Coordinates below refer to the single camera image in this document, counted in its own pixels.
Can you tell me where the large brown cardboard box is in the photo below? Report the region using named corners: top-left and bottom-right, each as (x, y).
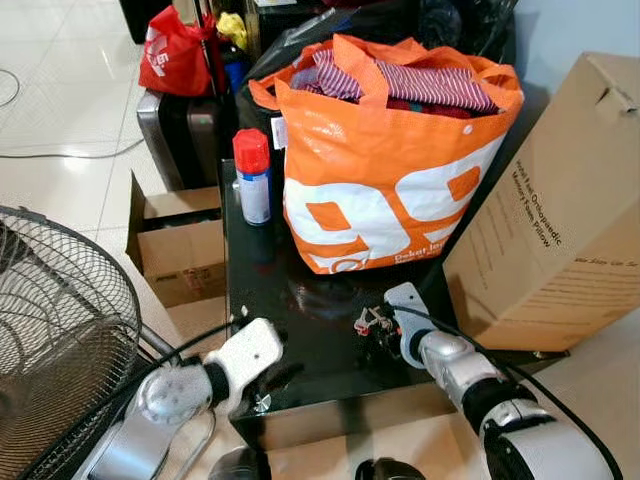
top-left (443, 52), bottom-right (640, 353)

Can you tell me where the small open cardboard box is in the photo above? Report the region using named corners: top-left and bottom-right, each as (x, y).
top-left (126, 171), bottom-right (230, 310)

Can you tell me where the black left robot foot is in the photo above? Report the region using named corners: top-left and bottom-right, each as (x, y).
top-left (208, 446), bottom-right (272, 480)

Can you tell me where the red capped spray can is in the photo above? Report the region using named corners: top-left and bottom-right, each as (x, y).
top-left (232, 128), bottom-right (273, 226)

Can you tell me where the black robot foot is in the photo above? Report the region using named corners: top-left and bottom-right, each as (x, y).
top-left (208, 446), bottom-right (272, 480)
top-left (354, 457), bottom-right (427, 480)

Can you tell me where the black glass table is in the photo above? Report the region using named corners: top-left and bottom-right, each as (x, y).
top-left (219, 158), bottom-right (572, 452)

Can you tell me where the black wire fan guard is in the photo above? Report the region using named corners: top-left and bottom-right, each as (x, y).
top-left (0, 205), bottom-right (144, 480)

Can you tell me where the black right robot foot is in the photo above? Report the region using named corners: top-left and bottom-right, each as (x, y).
top-left (354, 457), bottom-right (427, 480)

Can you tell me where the red plastic bag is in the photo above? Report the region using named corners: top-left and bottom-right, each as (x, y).
top-left (138, 4), bottom-right (217, 98)

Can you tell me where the bunch of keys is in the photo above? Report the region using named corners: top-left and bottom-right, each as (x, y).
top-left (352, 304), bottom-right (397, 338)

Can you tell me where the dark grey suitcase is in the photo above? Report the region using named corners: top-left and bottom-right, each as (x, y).
top-left (136, 88), bottom-right (238, 192)

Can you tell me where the thin floor cable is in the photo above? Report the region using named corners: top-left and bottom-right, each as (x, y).
top-left (0, 67), bottom-right (147, 161)

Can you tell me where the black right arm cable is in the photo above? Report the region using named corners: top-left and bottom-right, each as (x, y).
top-left (398, 304), bottom-right (603, 480)

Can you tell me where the yellow cloth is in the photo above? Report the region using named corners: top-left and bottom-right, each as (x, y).
top-left (215, 11), bottom-right (249, 52)

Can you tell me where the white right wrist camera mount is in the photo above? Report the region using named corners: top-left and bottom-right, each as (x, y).
top-left (384, 281), bottom-right (434, 367)

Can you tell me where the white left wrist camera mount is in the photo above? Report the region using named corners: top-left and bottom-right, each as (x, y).
top-left (204, 317), bottom-right (285, 417)

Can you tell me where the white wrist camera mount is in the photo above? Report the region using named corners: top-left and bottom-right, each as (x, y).
top-left (384, 281), bottom-right (434, 367)
top-left (204, 317), bottom-right (285, 417)

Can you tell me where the orange white shopping bag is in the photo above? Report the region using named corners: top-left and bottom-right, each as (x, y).
top-left (248, 33), bottom-right (525, 275)

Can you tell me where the red white striped cloth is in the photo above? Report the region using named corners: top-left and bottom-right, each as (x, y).
top-left (299, 49), bottom-right (498, 114)

